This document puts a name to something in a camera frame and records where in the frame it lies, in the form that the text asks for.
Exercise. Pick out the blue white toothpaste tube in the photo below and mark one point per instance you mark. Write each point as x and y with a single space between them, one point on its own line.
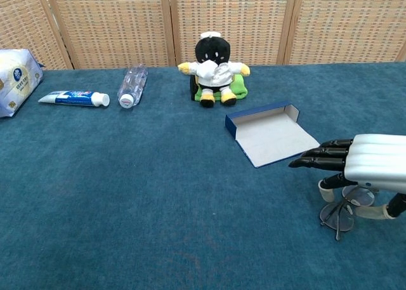
73 98

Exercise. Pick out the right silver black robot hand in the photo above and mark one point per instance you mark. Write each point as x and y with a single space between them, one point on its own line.
374 160

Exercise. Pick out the woven bamboo screen panel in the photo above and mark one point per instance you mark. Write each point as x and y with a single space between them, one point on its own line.
22 23
349 23
111 23
247 17

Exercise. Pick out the black white plush penguin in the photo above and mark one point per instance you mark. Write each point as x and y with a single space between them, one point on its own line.
212 71

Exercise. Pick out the blue and white box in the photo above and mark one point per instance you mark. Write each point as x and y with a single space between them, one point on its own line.
269 137

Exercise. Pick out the black eyeglasses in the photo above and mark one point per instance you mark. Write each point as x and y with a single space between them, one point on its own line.
336 220

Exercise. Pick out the white tissue pack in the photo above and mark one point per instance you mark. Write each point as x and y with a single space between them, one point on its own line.
16 80

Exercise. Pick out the clear plastic water bottle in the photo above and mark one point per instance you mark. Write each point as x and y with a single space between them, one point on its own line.
133 83

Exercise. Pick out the teal carpet table mat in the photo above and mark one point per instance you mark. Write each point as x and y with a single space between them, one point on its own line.
127 191

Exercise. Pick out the green plush cushion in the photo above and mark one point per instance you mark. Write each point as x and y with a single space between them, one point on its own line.
241 87

